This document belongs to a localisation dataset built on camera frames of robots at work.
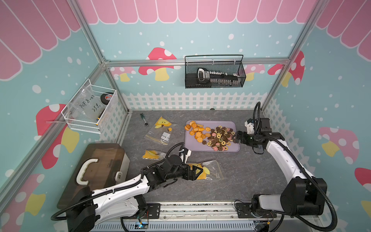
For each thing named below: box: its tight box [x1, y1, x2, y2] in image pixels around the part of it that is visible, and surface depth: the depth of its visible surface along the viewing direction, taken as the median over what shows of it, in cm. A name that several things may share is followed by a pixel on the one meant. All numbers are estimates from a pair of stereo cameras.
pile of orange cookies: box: [184, 120, 212, 144], surface depth 108 cm
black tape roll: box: [100, 91, 114, 105], surface depth 82 cm
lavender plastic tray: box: [193, 120, 241, 132], surface depth 114 cm
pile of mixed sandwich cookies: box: [201, 125, 236, 152], surface depth 100 cm
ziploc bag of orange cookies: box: [143, 115, 179, 145], surface depth 105 cm
